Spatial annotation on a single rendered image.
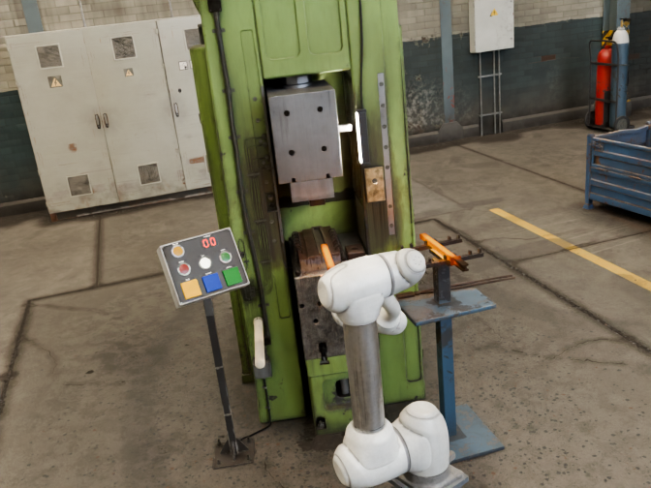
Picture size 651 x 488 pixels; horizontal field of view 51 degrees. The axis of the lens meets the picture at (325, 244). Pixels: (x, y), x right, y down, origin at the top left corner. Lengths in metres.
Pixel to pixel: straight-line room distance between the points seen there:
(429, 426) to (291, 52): 1.79
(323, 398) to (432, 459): 1.34
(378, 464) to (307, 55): 1.85
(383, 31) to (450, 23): 6.68
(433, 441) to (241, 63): 1.85
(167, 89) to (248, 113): 5.09
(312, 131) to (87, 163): 5.50
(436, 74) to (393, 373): 6.63
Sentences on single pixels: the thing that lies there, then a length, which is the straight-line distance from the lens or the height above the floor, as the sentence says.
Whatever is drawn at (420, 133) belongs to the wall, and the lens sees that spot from 9.88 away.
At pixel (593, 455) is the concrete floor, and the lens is 3.58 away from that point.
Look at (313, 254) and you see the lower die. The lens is 3.30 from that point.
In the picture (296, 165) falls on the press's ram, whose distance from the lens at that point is 3.13.
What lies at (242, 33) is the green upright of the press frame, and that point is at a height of 2.04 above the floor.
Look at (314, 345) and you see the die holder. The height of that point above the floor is 0.55.
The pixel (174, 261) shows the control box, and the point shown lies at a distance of 3.07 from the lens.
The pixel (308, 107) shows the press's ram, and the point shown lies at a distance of 3.09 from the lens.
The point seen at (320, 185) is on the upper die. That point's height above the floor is 1.34.
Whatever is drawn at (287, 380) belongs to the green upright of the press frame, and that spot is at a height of 0.25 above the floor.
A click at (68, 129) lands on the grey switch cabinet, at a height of 1.04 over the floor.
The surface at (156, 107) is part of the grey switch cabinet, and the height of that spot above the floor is 1.13.
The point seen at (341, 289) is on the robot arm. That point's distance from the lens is 1.89.
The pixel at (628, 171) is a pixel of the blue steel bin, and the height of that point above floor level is 0.45.
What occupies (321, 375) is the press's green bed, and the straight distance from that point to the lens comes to 3.50.
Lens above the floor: 2.16
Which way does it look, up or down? 20 degrees down
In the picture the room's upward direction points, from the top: 6 degrees counter-clockwise
